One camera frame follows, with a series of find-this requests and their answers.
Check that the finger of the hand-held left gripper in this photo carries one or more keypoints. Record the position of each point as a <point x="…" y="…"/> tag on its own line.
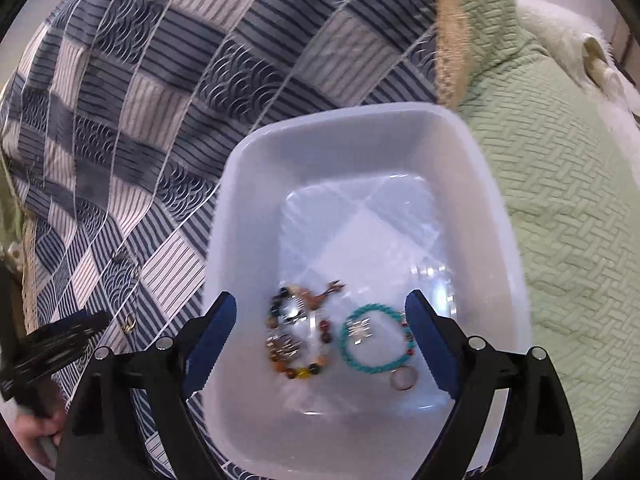
<point x="75" y="327"/>
<point x="55" y="355"/>

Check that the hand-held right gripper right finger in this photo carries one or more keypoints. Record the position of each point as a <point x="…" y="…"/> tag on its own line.
<point x="430" y="345"/>

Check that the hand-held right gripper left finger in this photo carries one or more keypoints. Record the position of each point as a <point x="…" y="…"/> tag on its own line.
<point x="210" y="345"/>

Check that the white plastic bin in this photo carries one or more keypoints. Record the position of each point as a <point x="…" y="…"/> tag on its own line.
<point x="360" y="200"/>

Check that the person's left hand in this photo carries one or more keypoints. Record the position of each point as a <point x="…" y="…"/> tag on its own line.
<point x="35" y="435"/>

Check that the green quilted blanket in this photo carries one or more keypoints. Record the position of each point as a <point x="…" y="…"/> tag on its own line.
<point x="575" y="210"/>

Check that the navy and white patterned cloth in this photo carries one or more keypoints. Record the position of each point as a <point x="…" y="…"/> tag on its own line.
<point x="150" y="85"/>

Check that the white fluffy plush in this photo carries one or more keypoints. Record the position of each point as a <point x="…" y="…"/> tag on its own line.
<point x="565" y="25"/>

